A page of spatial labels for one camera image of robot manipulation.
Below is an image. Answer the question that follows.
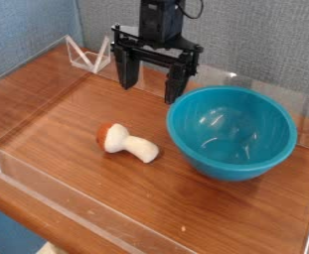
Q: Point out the clear acrylic corner bracket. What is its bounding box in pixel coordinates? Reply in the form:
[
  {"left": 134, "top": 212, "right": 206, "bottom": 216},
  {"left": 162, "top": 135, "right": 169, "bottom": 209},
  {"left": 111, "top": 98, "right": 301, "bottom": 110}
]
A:
[{"left": 66, "top": 36, "right": 111, "bottom": 74}]

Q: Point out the blue plastic bowl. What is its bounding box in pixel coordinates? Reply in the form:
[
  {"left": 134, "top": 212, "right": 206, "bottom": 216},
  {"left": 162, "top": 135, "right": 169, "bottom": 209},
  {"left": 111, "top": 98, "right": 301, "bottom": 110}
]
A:
[{"left": 166, "top": 85, "right": 297, "bottom": 182}]

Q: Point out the toy mushroom brown cap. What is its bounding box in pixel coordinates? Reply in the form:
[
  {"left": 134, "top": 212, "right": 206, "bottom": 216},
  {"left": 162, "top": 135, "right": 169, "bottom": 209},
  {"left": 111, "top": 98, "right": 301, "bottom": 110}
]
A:
[{"left": 95, "top": 123, "right": 159, "bottom": 163}]

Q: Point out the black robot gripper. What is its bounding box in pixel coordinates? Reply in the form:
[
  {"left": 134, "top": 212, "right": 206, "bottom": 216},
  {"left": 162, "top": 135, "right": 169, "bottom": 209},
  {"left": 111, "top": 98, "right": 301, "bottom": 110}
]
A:
[{"left": 111, "top": 0, "right": 205, "bottom": 104}]

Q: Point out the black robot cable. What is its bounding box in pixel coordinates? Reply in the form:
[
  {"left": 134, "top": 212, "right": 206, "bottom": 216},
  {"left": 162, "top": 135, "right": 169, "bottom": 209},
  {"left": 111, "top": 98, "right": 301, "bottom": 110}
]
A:
[{"left": 174, "top": 0, "right": 206, "bottom": 20}]

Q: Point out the clear acrylic barrier wall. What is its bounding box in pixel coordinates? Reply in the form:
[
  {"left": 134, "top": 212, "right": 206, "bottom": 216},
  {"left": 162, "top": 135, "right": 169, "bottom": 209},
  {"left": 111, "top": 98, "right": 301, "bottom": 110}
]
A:
[{"left": 0, "top": 41, "right": 309, "bottom": 254}]

